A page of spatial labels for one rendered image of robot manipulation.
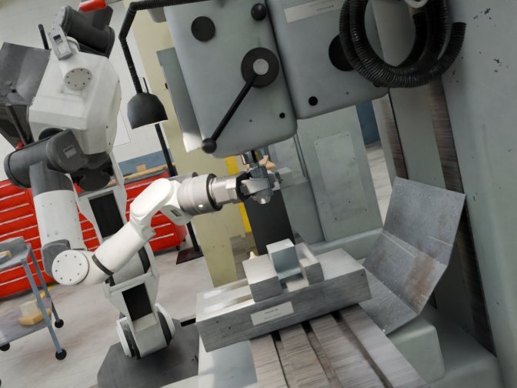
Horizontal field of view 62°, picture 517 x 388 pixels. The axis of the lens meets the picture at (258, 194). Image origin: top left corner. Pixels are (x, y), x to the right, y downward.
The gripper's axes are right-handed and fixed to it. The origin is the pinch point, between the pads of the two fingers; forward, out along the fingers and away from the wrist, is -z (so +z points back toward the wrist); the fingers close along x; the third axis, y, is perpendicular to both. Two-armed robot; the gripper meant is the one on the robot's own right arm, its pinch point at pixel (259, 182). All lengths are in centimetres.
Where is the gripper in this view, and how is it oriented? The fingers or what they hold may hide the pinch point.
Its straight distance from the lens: 95.0
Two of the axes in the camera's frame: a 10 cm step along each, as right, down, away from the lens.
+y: 2.6, 9.5, 1.8
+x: 3.0, -2.6, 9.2
